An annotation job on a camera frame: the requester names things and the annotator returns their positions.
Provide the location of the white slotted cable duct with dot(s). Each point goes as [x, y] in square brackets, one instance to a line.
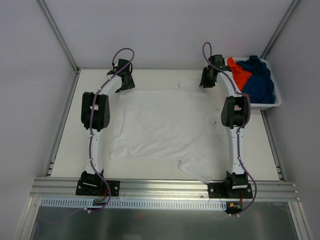
[116, 203]

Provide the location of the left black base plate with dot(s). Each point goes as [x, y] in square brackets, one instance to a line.
[112, 187]

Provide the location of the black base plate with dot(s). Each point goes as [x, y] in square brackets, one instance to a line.
[220, 190]
[112, 187]

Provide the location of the orange t shirt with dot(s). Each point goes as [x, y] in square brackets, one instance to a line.
[240, 75]

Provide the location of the white t shirt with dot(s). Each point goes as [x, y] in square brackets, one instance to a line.
[182, 125]

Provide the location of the blue t shirt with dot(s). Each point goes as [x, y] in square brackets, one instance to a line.
[260, 87]

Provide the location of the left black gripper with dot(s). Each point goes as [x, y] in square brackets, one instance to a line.
[127, 80]

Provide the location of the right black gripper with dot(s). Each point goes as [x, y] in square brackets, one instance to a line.
[207, 78]

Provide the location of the right aluminium frame post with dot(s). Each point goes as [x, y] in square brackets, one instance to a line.
[292, 8]

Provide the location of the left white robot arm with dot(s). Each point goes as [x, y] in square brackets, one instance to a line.
[95, 117]

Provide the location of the white plastic basket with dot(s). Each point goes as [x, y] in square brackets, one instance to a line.
[276, 91]

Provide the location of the left aluminium frame post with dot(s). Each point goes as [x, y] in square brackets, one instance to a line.
[57, 33]

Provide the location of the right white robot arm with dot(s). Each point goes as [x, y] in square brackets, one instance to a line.
[235, 115]

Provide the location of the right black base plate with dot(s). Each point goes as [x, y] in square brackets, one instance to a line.
[220, 190]

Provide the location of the aluminium mounting rail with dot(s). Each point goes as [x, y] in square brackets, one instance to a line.
[146, 189]

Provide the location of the aluminium frame post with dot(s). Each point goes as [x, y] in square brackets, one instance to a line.
[292, 8]
[57, 33]

